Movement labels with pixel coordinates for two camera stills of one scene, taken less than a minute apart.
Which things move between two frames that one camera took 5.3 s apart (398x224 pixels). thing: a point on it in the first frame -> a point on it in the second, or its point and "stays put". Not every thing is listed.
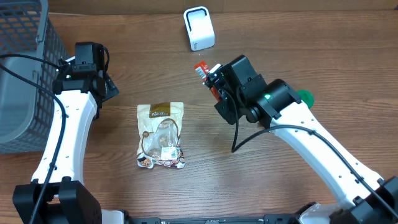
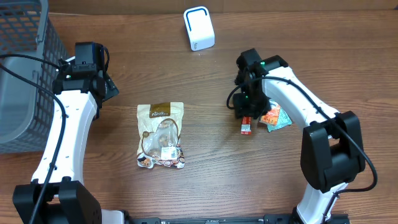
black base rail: (268, 219) stays put
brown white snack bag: (159, 144) stays put
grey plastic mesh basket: (31, 49) stays put
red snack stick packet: (202, 70) -> (246, 125)
